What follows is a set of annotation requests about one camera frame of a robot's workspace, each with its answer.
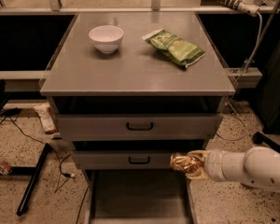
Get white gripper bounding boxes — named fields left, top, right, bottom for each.
left=186, top=149, right=226, bottom=182

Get orange can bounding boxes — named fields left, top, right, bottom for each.
left=170, top=153, right=204, bottom=174

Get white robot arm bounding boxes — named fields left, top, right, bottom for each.
left=187, top=147, right=280, bottom=193

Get grey top drawer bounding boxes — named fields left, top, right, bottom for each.
left=48, top=95, right=225, bottom=142

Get grey drawer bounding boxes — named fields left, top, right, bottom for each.
left=83, top=170, right=194, bottom=224
left=48, top=95, right=225, bottom=142
left=71, top=139, right=209, bottom=170

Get grey drawer cabinet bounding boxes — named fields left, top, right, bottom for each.
left=39, top=10, right=237, bottom=224

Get grey bottom drawer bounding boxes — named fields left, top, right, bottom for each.
left=83, top=170, right=194, bottom=224

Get grey middle drawer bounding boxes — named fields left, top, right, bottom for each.
left=71, top=139, right=209, bottom=170

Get black office chair base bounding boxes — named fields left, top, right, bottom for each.
left=252, top=132, right=280, bottom=153

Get green chip bag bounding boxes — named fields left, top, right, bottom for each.
left=142, top=29, right=205, bottom=69

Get white ceramic bowl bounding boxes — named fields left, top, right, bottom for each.
left=89, top=25, right=124, bottom=54

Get black metal floor stand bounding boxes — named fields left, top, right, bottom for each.
left=9, top=143, right=52, bottom=217

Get snack bag on floor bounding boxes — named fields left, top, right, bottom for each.
left=34, top=103, right=57, bottom=134

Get white power strip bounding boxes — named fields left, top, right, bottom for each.
left=216, top=0, right=259, bottom=17

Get plastic bottle on floor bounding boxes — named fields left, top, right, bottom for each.
left=0, top=156, right=12, bottom=175

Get black floor cable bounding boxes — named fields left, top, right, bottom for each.
left=0, top=107, right=77, bottom=194

